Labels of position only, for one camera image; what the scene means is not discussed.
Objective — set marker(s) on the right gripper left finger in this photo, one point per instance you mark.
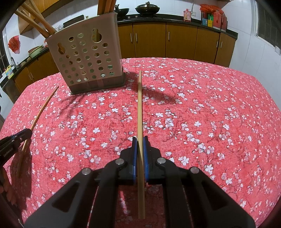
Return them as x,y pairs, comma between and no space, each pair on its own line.
89,199

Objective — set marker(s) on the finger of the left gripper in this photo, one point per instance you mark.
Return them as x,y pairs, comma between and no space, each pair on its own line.
11,144

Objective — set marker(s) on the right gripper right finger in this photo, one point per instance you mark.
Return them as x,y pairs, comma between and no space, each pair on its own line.
191,198

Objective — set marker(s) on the lower wooden kitchen cabinets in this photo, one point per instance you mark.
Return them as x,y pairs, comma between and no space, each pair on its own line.
177,40

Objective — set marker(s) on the yellow detergent bottle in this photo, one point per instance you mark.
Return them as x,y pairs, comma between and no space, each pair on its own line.
9,72

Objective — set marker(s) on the red floral tablecloth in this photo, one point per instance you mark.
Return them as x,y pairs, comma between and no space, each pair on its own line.
218,119

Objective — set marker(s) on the green basin on counter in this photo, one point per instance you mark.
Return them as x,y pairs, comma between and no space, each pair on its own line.
35,51

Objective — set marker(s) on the beige perforated utensil holder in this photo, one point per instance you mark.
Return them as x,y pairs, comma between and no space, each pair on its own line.
88,55

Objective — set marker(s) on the black wok left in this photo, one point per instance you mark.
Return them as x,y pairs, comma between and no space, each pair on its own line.
121,12

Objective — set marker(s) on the red bags and boxes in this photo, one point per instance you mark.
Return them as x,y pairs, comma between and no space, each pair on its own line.
213,17

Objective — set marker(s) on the right window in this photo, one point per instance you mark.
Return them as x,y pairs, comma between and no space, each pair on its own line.
266,28

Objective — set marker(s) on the black lidded wok right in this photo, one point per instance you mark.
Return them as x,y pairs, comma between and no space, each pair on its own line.
147,9

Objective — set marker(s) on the red plastic bag on wall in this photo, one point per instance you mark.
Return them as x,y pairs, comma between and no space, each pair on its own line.
14,44

